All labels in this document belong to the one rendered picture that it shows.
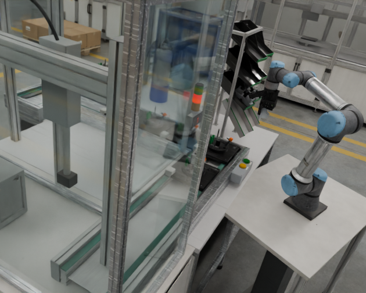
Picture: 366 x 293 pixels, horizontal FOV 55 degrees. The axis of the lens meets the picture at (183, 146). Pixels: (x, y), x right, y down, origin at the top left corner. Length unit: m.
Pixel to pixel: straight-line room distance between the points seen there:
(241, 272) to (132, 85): 2.29
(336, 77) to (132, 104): 5.41
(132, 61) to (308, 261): 1.41
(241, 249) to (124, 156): 2.31
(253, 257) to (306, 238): 1.08
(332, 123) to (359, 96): 4.37
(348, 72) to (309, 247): 4.34
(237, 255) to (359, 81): 3.83
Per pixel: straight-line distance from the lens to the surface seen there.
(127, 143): 0.77
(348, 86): 6.03
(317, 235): 2.02
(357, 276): 3.29
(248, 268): 2.89
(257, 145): 2.66
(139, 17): 0.67
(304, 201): 2.09
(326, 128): 1.72
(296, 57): 6.01
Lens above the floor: 2.07
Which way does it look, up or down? 30 degrees down
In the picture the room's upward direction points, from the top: 10 degrees clockwise
